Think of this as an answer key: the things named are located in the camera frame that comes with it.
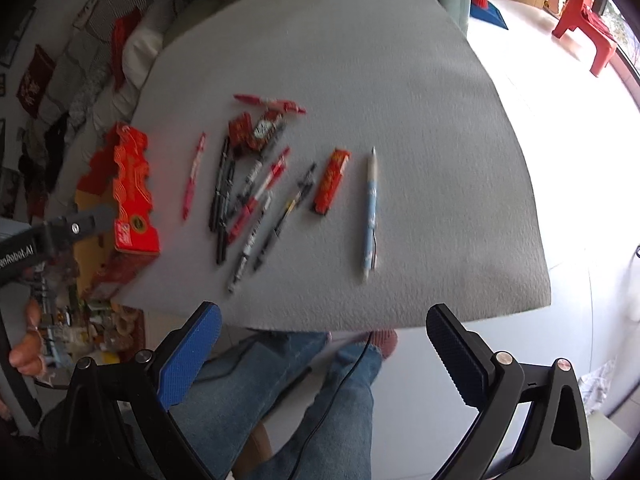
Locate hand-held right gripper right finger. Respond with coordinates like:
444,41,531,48
426,302,593,480

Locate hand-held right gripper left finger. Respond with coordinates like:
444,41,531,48
42,301,223,480

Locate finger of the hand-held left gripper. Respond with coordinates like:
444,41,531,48
42,204,119,257

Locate orange red cardboard box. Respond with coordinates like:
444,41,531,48
75,122,162,306

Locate pink pen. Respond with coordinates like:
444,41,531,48
181,131,207,222

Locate pile of pens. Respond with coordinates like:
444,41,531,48
207,120,321,295

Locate light blue patterned pen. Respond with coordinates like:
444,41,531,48
361,146,379,283

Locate red rectangular box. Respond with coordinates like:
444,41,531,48
227,112,254,156

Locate small red white-label box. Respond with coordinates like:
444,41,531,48
248,112,281,151

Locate long narrow red box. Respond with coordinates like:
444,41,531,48
312,147,352,217

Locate red gel pen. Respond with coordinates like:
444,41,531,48
233,92,307,116

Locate person's left hand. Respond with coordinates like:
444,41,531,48
7,297,46,378

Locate person's blue jeans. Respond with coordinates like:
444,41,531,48
170,330,383,480

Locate pink slipper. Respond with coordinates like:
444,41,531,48
367,329,400,360

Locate cluttered low shelf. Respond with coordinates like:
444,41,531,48
30,260,146,366

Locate white printed cloth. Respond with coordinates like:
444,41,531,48
580,360,618,416

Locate dark red cloth bag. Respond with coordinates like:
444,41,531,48
16,44,57,118

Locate white stool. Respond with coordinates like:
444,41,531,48
592,410,638,480

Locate white bed cloth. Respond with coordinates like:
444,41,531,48
112,0,173,121

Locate red cushion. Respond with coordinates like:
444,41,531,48
109,7,143,92

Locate grey felt table cover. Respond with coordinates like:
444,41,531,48
112,0,553,333

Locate blue dustpan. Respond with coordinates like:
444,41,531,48
470,0,508,31

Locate red plastic chair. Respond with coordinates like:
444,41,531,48
551,0,621,77

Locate black cable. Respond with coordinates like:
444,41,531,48
292,332,373,480

